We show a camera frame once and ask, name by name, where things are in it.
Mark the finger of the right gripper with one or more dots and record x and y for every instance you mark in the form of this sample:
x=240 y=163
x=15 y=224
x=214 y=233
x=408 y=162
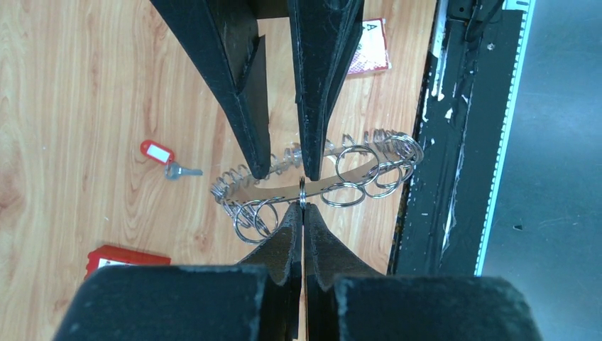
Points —
x=325 y=36
x=222 y=40

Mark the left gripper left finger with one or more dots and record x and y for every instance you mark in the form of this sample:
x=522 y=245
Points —
x=254 y=299

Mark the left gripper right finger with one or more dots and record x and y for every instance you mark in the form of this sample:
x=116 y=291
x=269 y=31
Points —
x=346 y=299

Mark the metal disc with keyrings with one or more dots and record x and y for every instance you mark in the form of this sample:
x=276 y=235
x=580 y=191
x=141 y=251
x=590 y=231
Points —
x=374 y=167

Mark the playing card box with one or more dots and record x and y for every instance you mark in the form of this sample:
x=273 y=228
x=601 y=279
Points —
x=372 y=51

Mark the red tag key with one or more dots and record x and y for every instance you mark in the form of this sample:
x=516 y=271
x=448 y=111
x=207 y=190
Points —
x=165 y=156

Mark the red window brick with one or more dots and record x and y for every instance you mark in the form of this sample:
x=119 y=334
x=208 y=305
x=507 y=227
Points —
x=109 y=255

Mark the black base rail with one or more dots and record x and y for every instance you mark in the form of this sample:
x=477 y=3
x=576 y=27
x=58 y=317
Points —
x=458 y=124

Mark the white slotted cable duct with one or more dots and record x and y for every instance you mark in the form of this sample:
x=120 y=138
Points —
x=517 y=55

